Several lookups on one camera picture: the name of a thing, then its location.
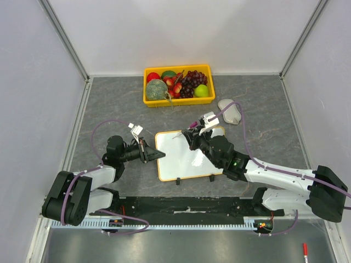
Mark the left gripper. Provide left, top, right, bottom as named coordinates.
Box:
left=119, top=137, right=164, bottom=163

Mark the white marker with magenta cap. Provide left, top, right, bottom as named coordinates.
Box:
left=173, top=121, right=198, bottom=139

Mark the yellow framed whiteboard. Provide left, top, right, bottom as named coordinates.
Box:
left=155, top=130, right=223, bottom=182

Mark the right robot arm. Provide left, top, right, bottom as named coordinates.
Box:
left=181, top=128, right=350, bottom=222

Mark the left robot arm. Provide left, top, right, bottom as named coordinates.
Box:
left=41, top=135, right=166, bottom=226

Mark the green pear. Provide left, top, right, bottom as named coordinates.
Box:
left=194, top=84, right=209, bottom=98

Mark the grey round eraser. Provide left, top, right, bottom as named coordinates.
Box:
left=218, top=99, right=242, bottom=125

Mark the red yellow cherry bunch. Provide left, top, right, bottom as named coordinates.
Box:
left=163, top=72, right=183, bottom=99

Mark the dark purple grape bunch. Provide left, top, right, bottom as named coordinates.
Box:
left=180, top=70, right=208, bottom=99

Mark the green netted melon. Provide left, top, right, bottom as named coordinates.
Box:
left=145, top=79, right=168, bottom=101

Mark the green orange mango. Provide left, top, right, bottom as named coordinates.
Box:
left=161, top=70, right=177, bottom=80

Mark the yellow plastic bin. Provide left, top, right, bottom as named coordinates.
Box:
left=143, top=64, right=216, bottom=107

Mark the red apple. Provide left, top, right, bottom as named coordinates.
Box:
left=146, top=72, right=161, bottom=83

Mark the red marker pen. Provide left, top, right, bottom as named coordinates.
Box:
left=303, top=243, right=308, bottom=263

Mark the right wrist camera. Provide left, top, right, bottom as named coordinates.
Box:
left=199, top=112, right=219, bottom=135

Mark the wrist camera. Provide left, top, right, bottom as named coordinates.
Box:
left=128, top=123, right=143, bottom=144
left=199, top=112, right=219, bottom=135

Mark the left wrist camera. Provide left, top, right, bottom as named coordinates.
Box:
left=128, top=123, right=143, bottom=144

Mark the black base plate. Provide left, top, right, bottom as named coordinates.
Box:
left=106, top=197, right=285, bottom=225

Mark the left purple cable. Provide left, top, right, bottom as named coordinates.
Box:
left=60, top=119, right=150, bottom=236

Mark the purple cable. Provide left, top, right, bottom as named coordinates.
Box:
left=211, top=101, right=351, bottom=238
left=60, top=119, right=150, bottom=236

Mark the slotted cable duct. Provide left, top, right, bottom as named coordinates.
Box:
left=50, top=216, right=257, bottom=231

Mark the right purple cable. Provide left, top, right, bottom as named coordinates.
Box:
left=211, top=101, right=351, bottom=238

